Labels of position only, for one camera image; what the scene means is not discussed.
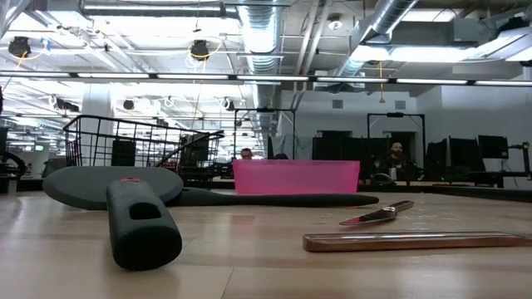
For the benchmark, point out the black metal table frame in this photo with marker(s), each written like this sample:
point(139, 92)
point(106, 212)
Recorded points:
point(478, 193)

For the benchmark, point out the pink plastic bin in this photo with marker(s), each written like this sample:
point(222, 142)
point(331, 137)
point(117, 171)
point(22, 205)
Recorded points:
point(295, 176)

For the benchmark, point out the black gantry frame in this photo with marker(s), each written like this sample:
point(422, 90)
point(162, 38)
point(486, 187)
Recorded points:
point(395, 114)

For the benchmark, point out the silver spiral ceiling duct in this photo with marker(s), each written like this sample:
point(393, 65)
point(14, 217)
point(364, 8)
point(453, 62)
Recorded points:
point(262, 41)
point(390, 12)

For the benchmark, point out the person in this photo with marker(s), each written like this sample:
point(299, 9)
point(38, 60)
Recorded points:
point(397, 162)
point(247, 153)

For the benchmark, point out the long ceiling light rail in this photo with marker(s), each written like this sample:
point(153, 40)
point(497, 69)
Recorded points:
point(112, 75)

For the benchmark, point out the copper table knife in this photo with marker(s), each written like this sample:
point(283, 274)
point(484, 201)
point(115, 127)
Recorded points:
point(374, 216)
point(395, 241)

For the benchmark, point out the black partition panel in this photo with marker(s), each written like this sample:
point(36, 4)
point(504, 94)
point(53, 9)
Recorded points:
point(353, 148)

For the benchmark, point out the round black spatula red button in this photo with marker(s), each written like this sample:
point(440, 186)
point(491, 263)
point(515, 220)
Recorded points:
point(141, 232)

